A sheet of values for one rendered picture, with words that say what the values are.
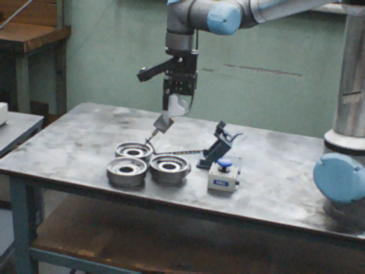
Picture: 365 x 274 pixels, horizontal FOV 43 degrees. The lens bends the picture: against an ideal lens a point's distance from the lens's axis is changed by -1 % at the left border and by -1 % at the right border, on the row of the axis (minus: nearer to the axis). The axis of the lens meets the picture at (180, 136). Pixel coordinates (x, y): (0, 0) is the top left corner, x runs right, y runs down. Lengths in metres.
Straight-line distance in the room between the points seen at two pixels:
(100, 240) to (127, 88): 1.70
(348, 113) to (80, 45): 2.29
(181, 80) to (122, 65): 1.77
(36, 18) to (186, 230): 1.91
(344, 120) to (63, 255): 0.87
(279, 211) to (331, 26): 1.72
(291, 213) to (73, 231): 0.67
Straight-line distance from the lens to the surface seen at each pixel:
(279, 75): 2.79
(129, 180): 1.18
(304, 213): 1.19
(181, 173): 1.22
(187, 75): 1.22
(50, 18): 2.98
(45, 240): 1.45
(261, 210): 1.17
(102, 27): 2.97
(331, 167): 1.00
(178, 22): 1.19
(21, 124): 1.93
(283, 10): 1.17
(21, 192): 1.36
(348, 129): 0.99
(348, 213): 1.18
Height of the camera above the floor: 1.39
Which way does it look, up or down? 23 degrees down
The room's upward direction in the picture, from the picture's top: 5 degrees clockwise
